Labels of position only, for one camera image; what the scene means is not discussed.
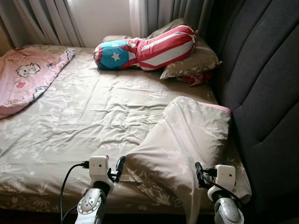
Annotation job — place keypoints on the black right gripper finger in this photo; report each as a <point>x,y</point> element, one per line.
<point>199,170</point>

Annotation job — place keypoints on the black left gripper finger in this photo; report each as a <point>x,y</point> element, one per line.
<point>121,165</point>

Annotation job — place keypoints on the beige pillow with pink edge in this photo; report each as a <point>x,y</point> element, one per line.
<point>187,135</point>

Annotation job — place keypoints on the pink cartoon blanket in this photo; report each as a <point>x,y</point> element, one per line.
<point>28,79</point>

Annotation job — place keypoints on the red cloth item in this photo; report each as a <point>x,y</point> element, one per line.
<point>196,79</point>

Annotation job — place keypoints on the small beige floral pillow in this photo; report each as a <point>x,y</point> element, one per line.
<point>196,60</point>

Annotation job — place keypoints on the dark grey padded headboard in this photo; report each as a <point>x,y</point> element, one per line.
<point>261,70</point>

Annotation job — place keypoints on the flag print bolster pillow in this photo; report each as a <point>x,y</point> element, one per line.
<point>159,49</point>

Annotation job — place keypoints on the grey curtain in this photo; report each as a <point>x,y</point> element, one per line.
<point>163,11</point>
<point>42,18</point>

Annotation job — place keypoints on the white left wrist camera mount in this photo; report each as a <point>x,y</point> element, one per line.
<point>98,167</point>

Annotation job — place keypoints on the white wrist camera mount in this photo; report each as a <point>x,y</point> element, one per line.
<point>225,175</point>
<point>98,167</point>

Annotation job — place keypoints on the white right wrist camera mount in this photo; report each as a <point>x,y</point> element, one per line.
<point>225,175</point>

